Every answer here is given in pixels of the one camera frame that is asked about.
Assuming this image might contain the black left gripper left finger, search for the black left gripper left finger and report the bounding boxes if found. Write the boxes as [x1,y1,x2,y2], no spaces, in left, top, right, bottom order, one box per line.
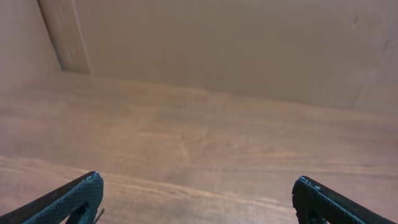
[1,171,104,224]

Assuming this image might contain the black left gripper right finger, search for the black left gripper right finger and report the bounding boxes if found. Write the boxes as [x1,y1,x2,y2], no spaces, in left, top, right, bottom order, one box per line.
[292,176,396,224]

